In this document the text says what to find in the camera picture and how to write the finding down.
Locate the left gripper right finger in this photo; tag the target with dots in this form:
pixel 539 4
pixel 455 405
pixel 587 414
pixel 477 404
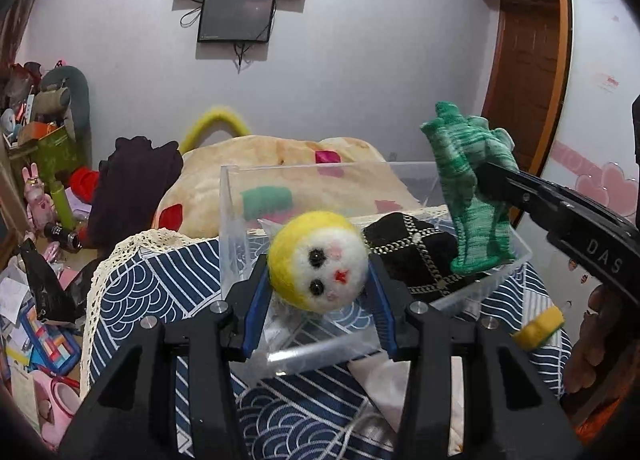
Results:
pixel 508 412

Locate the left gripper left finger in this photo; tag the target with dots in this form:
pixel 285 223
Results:
pixel 130 412

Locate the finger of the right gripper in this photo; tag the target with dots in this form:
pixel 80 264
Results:
pixel 510 182

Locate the green knitted glove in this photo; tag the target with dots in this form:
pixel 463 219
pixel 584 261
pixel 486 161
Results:
pixel 460 144

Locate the yellow green sponge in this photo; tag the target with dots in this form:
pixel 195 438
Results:
pixel 539 330

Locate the black chain-pattern hat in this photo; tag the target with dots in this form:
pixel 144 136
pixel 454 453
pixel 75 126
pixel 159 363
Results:
pixel 418 254

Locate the yellow white felt doll head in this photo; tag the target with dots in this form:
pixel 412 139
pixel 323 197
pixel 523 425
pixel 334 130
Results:
pixel 318 262

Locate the clear plastic storage box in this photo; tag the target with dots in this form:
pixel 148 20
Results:
pixel 242 243

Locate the right hand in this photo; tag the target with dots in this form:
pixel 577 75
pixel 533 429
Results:
pixel 605 305

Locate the wooden wardrobe with door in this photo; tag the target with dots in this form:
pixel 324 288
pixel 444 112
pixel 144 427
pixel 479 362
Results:
pixel 527 76

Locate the green cylinder bottle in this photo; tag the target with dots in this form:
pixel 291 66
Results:
pixel 62 206

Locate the pink bunny plush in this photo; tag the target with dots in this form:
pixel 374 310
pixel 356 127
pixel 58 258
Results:
pixel 40 206

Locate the dark purple garment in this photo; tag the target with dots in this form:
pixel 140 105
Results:
pixel 132 181

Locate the green cardboard box of clutter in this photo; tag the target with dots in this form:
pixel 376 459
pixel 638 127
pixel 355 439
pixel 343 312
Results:
pixel 57 156

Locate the yellow plush arch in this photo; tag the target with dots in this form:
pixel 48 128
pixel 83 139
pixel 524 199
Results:
pixel 215 119

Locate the grey green plush toy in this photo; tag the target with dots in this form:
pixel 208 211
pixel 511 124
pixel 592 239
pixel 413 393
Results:
pixel 63 98

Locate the small wall monitor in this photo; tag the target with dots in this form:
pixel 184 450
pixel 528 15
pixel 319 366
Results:
pixel 236 21

